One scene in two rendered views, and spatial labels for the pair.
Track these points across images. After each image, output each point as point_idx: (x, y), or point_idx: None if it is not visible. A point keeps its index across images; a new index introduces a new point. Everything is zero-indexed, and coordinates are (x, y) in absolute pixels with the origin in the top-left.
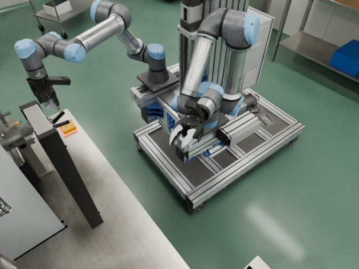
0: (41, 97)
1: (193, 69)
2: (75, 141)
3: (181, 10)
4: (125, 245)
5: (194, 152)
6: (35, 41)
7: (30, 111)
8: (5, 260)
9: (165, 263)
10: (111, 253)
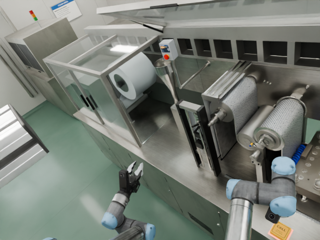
0: None
1: (121, 234)
2: (259, 217)
3: None
4: (180, 160)
5: None
6: (283, 178)
7: (196, 106)
8: (156, 69)
9: (159, 160)
10: (186, 155)
